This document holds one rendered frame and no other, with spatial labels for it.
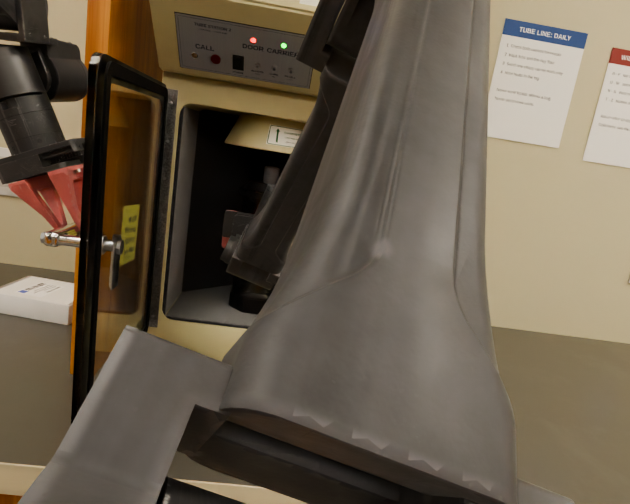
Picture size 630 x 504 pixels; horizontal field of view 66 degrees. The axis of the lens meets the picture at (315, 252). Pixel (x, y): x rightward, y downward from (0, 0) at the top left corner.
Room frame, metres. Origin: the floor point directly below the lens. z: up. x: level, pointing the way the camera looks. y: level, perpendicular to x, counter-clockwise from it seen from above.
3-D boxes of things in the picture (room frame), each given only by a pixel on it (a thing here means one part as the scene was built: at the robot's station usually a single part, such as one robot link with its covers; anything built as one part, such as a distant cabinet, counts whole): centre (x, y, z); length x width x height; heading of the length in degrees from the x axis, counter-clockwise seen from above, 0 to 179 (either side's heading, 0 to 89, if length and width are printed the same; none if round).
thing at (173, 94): (0.76, 0.26, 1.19); 0.03 x 0.02 x 0.39; 95
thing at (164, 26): (0.73, 0.11, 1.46); 0.32 x 0.11 x 0.10; 95
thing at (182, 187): (0.91, 0.12, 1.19); 0.26 x 0.24 x 0.35; 95
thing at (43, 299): (0.90, 0.51, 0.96); 0.16 x 0.12 x 0.04; 87
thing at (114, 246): (0.50, 0.21, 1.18); 0.02 x 0.02 x 0.06; 7
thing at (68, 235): (0.53, 0.26, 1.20); 0.10 x 0.05 x 0.03; 7
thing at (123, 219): (0.60, 0.24, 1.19); 0.30 x 0.01 x 0.40; 7
